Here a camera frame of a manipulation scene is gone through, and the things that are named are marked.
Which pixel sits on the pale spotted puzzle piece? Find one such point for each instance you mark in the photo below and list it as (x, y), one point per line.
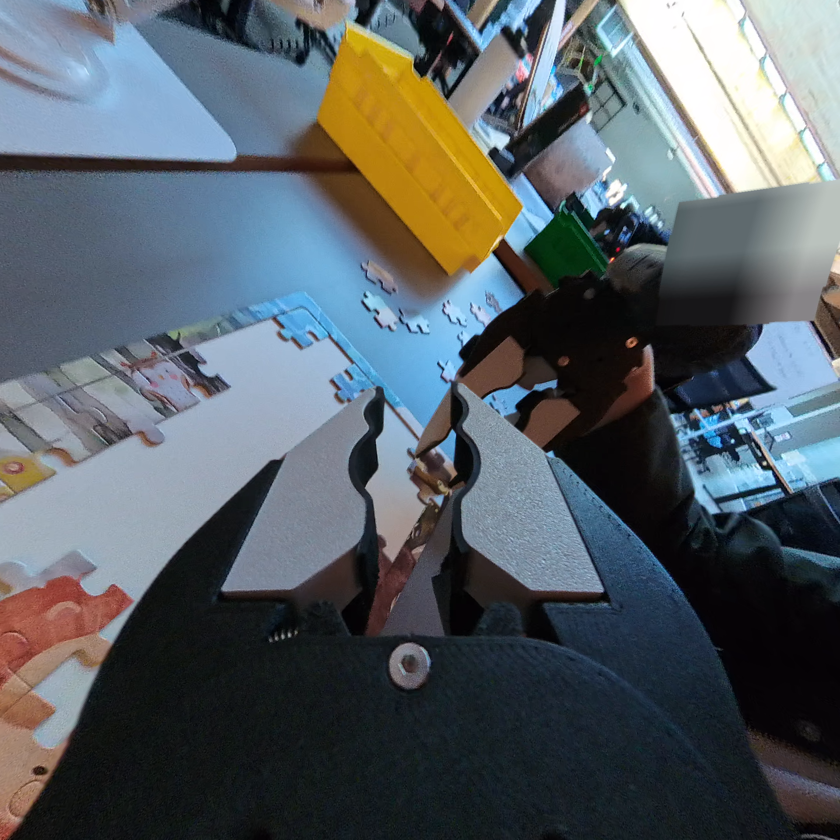
(177, 384)

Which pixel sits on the person's right hand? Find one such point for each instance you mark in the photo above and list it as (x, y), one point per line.
(640, 400)

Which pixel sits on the puzzle frame tray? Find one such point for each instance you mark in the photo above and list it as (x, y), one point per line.
(229, 459)

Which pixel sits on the person's right forearm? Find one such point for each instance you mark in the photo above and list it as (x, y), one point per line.
(656, 499)

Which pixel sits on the person's pink clothing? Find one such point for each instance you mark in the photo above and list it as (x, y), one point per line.
(800, 774)

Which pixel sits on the white paper roll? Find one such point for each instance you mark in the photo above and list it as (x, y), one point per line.
(485, 79)

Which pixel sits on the whiteboard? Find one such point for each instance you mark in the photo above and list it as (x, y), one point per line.
(787, 361)

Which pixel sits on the teal grey puzzle piece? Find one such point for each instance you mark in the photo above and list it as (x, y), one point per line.
(302, 328)

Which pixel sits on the yellow plastic bin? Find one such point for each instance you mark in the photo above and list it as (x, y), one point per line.
(407, 151)

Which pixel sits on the cardboard box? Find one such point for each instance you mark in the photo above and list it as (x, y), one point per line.
(571, 164)

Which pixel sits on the cluster of loose puzzle pieces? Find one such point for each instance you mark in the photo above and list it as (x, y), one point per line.
(454, 313)

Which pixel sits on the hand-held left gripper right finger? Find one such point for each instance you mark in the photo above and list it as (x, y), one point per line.
(531, 525)

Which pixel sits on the pastel puzzle piece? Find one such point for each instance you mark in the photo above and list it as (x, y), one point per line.
(380, 310)
(379, 277)
(415, 321)

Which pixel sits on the black printed box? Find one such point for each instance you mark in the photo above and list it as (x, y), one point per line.
(551, 124)

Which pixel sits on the green plastic bin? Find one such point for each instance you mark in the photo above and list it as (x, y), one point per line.
(564, 249)

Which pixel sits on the black office chair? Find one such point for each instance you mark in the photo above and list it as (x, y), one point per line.
(722, 387)

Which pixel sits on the grey yellow flower puzzle piece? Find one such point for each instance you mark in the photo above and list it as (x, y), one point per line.
(26, 472)

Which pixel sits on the white stand base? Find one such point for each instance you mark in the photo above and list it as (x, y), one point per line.
(131, 118)

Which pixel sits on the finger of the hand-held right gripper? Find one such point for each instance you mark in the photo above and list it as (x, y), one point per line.
(554, 420)
(499, 364)

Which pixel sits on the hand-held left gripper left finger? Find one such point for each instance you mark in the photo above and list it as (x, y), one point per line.
(302, 525)

